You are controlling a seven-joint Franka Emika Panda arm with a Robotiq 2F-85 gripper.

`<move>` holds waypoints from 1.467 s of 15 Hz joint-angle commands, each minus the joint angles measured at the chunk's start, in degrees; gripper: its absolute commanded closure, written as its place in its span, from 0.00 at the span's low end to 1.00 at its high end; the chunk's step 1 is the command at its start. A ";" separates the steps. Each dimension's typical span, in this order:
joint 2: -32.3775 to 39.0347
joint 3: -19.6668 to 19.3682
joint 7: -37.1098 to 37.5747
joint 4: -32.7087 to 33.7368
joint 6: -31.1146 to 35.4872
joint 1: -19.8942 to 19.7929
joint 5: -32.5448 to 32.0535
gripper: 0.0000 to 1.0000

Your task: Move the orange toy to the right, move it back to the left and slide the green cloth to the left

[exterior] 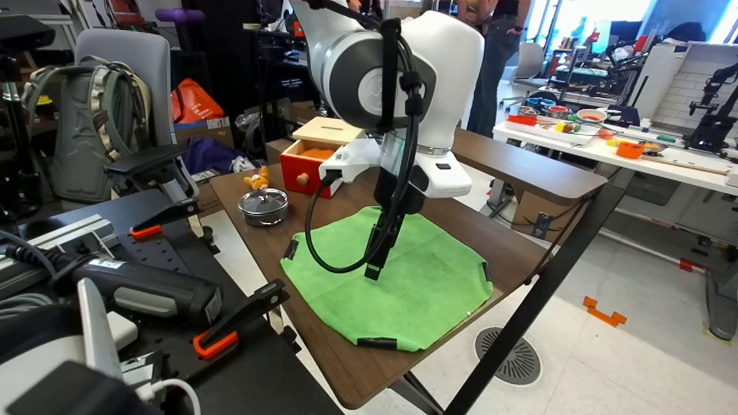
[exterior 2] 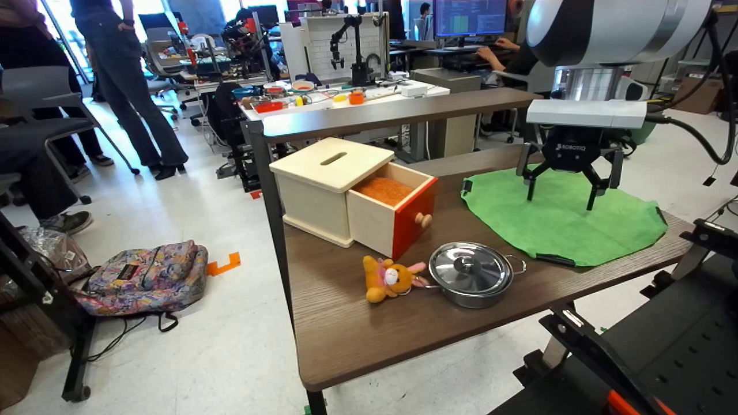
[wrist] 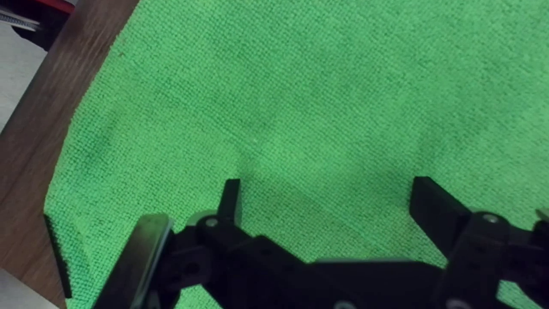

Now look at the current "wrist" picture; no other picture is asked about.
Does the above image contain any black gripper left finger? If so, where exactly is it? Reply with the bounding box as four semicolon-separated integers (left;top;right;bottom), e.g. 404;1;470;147
190;177;264;259

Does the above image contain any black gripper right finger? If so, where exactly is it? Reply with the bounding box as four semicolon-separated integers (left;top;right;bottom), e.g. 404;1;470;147
408;175;507;264

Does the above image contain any green microfiber cloth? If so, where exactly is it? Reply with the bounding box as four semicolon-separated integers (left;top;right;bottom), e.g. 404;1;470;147
42;0;549;309

